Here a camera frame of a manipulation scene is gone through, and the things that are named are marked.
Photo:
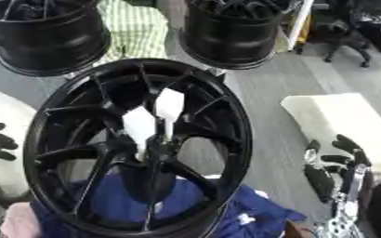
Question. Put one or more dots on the white board panel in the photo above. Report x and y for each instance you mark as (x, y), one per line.
(301, 23)

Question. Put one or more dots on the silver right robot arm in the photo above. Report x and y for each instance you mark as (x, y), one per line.
(343, 223)

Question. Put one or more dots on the pink cloth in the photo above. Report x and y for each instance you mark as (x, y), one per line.
(20, 221)

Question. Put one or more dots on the black wheel rim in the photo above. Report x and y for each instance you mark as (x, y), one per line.
(229, 34)
(42, 37)

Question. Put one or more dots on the black office chair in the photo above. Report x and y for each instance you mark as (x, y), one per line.
(343, 34)

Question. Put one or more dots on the table with green checked cloth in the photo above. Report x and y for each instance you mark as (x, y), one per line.
(137, 31)

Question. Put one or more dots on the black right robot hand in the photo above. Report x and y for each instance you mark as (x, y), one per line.
(319, 181)

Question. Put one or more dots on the black spoked wheel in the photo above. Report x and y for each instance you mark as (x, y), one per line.
(80, 111)

